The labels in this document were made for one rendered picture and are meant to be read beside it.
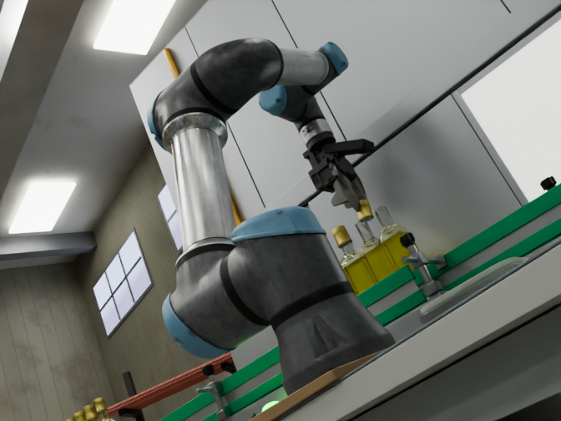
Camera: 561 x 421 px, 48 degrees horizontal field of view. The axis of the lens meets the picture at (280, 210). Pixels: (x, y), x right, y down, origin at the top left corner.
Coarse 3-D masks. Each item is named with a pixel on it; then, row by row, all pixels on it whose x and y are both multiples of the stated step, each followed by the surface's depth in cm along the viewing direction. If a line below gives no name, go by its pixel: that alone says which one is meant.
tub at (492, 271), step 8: (496, 264) 93; (504, 264) 93; (512, 264) 94; (480, 272) 95; (488, 272) 94; (496, 272) 94; (472, 280) 95; (480, 280) 95; (456, 288) 97; (464, 288) 96; (440, 296) 98; (448, 296) 97; (456, 296) 97; (432, 304) 99; (440, 304) 99; (424, 312) 100
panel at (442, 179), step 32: (448, 96) 149; (416, 128) 154; (448, 128) 148; (480, 128) 144; (384, 160) 158; (416, 160) 153; (448, 160) 148; (480, 160) 143; (384, 192) 157; (416, 192) 152; (448, 192) 147; (480, 192) 142; (512, 192) 138; (320, 224) 168; (352, 224) 162; (416, 224) 151; (448, 224) 146; (480, 224) 142
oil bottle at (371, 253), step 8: (368, 240) 144; (376, 240) 142; (368, 248) 142; (376, 248) 141; (368, 256) 142; (376, 256) 141; (384, 256) 140; (368, 264) 142; (376, 264) 140; (384, 264) 139; (368, 272) 142; (376, 272) 140; (384, 272) 139; (392, 272) 138; (376, 280) 140
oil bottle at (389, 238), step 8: (392, 224) 141; (384, 232) 140; (392, 232) 139; (400, 232) 138; (408, 232) 141; (384, 240) 140; (392, 240) 138; (384, 248) 140; (392, 248) 138; (400, 248) 137; (392, 256) 138; (400, 256) 137; (392, 264) 138; (400, 264) 137; (408, 264) 136
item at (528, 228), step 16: (560, 192) 117; (528, 208) 120; (544, 208) 118; (560, 208) 117; (496, 224) 123; (512, 224) 121; (528, 224) 120; (544, 224) 118; (560, 224) 116; (480, 240) 125; (496, 240) 123; (512, 240) 122; (528, 240) 119; (544, 240) 118; (448, 256) 129; (464, 256) 127; (480, 256) 125; (496, 256) 123; (512, 256) 121; (432, 272) 130; (448, 272) 129; (464, 272) 127; (448, 288) 128
